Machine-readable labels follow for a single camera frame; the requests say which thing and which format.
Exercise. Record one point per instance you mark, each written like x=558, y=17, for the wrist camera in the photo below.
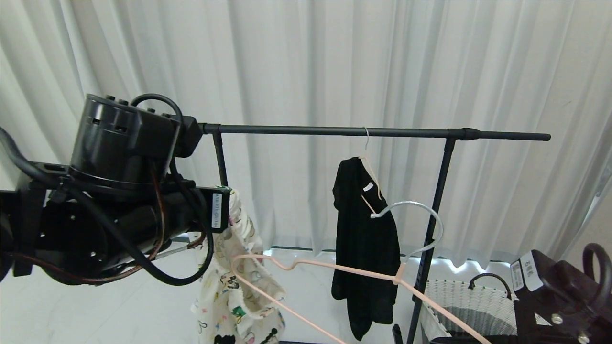
x=189, y=136
x=535, y=320

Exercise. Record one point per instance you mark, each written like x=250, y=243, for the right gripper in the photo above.
x=564, y=282

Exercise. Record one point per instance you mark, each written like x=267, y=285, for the white curtain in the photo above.
x=334, y=62

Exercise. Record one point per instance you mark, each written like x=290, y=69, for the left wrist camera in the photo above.
x=189, y=136

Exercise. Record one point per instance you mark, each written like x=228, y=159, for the pink clothes hanger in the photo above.
x=369, y=165
x=334, y=267

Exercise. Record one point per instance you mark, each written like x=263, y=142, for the cream printed garment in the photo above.
x=239, y=286

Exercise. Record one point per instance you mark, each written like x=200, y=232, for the black clothes rack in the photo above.
x=334, y=130

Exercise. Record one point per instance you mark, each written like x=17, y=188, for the black garment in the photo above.
x=363, y=248

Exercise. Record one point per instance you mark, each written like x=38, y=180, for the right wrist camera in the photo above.
x=535, y=320

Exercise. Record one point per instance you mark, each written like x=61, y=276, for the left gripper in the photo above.
x=201, y=210

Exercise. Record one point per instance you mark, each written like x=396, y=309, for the white laundry basket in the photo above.
x=464, y=306

